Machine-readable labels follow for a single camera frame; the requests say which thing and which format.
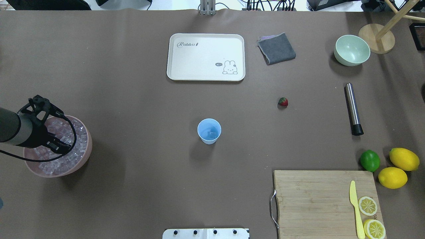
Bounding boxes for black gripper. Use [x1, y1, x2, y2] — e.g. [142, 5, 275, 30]
[26, 117, 72, 154]

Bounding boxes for pile of clear ice cubes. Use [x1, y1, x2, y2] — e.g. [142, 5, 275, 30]
[36, 118, 88, 176]

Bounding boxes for light blue plastic cup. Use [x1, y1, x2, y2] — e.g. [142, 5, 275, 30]
[197, 118, 222, 145]

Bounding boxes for red strawberry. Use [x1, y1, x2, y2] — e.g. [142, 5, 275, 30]
[278, 97, 289, 108]

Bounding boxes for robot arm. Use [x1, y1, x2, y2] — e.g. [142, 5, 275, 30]
[0, 108, 72, 154]

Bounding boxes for pink bowl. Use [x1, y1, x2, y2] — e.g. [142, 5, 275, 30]
[23, 115, 93, 178]

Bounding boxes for cream rabbit tray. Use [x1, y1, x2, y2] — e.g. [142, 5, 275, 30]
[166, 33, 246, 82]

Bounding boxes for grey folded cloth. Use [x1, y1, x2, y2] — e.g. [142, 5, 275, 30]
[257, 32, 296, 65]

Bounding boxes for wooden cutting board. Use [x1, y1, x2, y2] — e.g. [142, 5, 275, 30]
[273, 170, 383, 239]

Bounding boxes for steel muddler black tip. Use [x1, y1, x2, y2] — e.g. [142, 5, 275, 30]
[344, 83, 364, 136]

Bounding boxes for mint green bowl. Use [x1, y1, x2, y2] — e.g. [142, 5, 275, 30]
[334, 35, 371, 66]

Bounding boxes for green lime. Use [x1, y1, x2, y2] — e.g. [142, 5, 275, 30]
[360, 150, 381, 172]

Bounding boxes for lemon slice upper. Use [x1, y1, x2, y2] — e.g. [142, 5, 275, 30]
[358, 196, 378, 216]

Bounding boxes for lemon slice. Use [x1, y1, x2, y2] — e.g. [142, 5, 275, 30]
[363, 219, 386, 239]
[358, 196, 378, 216]

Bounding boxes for lemon slice lower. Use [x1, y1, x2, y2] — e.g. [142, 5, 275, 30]
[363, 219, 386, 239]

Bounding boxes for wooden mug tree stand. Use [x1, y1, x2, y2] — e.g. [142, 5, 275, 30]
[358, 0, 425, 54]

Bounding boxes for yellow lemon near lime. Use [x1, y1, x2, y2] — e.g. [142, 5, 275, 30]
[378, 167, 408, 189]

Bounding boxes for yellow lemon far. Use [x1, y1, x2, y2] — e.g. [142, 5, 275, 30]
[389, 148, 420, 171]

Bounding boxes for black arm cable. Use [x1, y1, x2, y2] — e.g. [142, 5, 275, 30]
[0, 115, 77, 163]

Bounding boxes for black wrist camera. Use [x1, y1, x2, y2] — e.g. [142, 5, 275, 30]
[17, 95, 65, 124]

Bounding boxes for aluminium frame post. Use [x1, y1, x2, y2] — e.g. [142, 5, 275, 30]
[199, 0, 216, 16]

